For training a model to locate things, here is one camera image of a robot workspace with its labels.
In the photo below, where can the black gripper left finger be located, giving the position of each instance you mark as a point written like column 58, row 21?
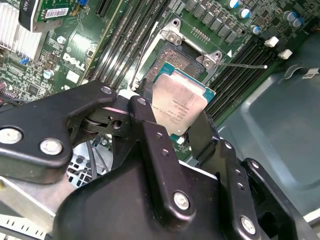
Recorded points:
column 32, row 120

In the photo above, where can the metal locking lever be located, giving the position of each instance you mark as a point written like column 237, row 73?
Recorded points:
column 147, row 45
column 240, row 65

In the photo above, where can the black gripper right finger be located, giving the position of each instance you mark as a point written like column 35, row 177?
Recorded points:
column 240, row 195

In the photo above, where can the silver-topped CPU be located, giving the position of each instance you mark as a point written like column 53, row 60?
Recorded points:
column 180, row 102

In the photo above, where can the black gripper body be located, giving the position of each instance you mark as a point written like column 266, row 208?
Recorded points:
column 112, row 212

